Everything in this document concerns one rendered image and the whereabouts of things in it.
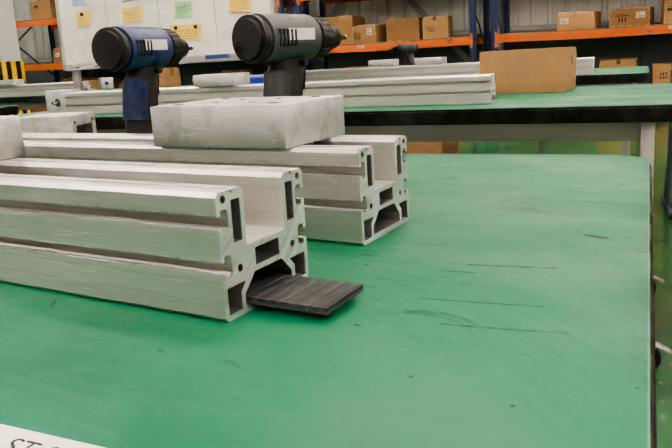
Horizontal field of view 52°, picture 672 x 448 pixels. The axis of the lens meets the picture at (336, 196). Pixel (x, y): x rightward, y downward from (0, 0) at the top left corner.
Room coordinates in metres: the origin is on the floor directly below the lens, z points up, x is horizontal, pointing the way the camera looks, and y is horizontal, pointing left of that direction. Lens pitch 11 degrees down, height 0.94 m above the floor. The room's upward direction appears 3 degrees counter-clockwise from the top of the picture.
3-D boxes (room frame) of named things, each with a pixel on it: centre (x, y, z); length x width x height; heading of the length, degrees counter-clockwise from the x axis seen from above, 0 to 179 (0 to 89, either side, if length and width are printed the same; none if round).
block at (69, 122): (1.15, 0.46, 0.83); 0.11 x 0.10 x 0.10; 174
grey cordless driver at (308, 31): (0.91, 0.03, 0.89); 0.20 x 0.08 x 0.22; 142
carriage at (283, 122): (0.70, 0.08, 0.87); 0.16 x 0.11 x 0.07; 60
